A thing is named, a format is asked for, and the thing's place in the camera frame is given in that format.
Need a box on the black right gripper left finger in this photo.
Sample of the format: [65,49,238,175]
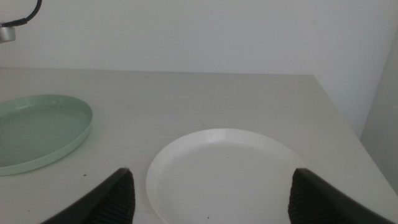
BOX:
[40,167,136,224]

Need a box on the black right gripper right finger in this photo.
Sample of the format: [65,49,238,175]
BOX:
[287,168,396,224]

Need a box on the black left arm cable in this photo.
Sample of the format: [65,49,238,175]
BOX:
[0,0,43,28]

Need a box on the mint green shallow bowl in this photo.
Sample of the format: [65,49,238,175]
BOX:
[0,94,93,177]

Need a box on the white shallow bowl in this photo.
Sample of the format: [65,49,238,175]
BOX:
[145,128,307,224]

